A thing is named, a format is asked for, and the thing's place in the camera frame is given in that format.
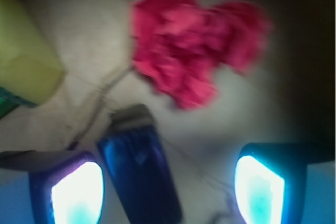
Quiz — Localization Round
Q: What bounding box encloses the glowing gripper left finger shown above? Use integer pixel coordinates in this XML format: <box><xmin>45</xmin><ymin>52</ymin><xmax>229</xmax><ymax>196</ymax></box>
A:
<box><xmin>29</xmin><ymin>151</ymin><xmax>104</xmax><ymax>223</ymax></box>

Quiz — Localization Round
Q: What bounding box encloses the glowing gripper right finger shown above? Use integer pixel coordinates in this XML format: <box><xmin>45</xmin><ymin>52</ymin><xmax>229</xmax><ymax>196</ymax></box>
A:
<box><xmin>234</xmin><ymin>143</ymin><xmax>316</xmax><ymax>223</ymax></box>

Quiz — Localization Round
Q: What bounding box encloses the brown paper bag tray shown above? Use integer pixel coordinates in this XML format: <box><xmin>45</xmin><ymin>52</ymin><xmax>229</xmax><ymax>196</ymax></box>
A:
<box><xmin>1</xmin><ymin>0</ymin><xmax>335</xmax><ymax>223</ymax></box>

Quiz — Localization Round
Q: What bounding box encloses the green plastic block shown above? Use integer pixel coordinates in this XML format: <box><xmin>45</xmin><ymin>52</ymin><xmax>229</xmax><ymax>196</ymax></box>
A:
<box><xmin>0</xmin><ymin>95</ymin><xmax>19</xmax><ymax>119</ymax></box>

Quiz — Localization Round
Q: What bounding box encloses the yellow green sponge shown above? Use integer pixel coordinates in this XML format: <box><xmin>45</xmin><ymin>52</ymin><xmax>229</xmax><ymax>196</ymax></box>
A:
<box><xmin>1</xmin><ymin>0</ymin><xmax>66</xmax><ymax>108</ymax></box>

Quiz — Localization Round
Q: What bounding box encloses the crumpled red paper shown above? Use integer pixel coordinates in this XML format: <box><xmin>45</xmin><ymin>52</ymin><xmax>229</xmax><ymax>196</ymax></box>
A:
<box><xmin>132</xmin><ymin>0</ymin><xmax>272</xmax><ymax>110</ymax></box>

